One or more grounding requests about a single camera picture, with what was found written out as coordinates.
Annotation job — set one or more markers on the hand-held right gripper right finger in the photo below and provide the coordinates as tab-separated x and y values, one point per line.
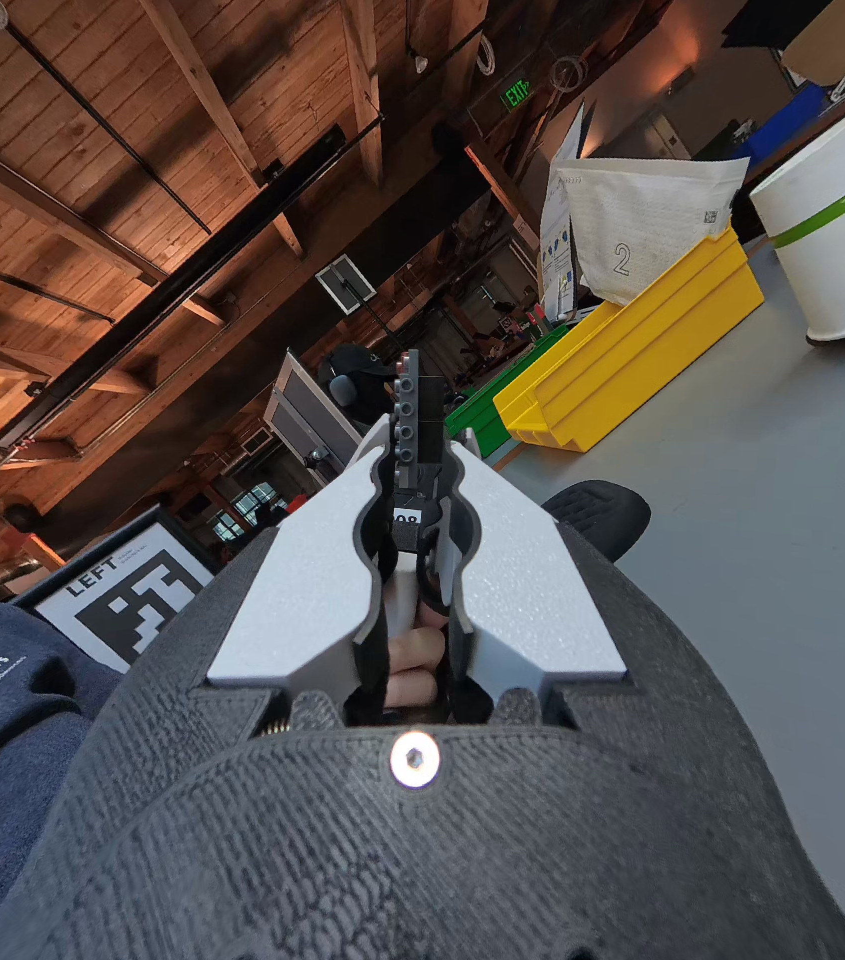
535	600

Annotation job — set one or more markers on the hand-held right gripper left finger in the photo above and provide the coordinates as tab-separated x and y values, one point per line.
295	600

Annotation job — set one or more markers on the grey lego assembly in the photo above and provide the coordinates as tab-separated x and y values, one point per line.
407	450

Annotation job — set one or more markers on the person's left hand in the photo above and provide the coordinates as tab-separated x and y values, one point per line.
415	660

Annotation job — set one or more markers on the green plastic bin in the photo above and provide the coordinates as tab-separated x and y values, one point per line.
479	416

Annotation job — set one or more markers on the black padded chair back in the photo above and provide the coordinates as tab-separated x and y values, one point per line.
602	510

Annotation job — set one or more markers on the black framed tag sign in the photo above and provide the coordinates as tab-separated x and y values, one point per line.
115	592

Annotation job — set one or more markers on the white square lamp panel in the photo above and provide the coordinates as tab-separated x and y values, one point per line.
345	283

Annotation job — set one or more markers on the yellow plastic bin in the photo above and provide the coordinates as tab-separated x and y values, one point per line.
617	352

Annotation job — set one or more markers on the white printed poster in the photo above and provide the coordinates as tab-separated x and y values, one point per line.
559	225

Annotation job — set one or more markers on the person in blue shirt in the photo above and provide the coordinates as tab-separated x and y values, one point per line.
2	750

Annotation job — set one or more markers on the white paper bag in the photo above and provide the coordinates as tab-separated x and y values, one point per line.
640	225

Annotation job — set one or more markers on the green lit ceiling sign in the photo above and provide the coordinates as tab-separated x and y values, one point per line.
518	96

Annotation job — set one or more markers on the white paper cup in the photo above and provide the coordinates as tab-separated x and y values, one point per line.
842	262

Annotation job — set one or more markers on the blue plastic bin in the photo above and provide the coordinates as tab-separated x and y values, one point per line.
782	127

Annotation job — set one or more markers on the brown cardboard sheet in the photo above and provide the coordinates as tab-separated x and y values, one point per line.
820	49

